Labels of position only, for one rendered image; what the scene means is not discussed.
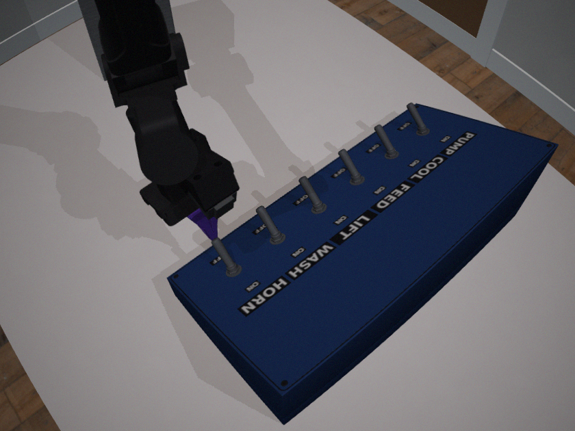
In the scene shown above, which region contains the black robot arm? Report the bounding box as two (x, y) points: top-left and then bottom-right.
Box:
(94, 0), (240, 220)

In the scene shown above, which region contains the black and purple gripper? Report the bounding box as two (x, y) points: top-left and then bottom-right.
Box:
(140, 183), (218, 240)

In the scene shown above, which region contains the dark blue switch console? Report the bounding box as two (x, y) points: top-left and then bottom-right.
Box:
(167, 103), (558, 425)

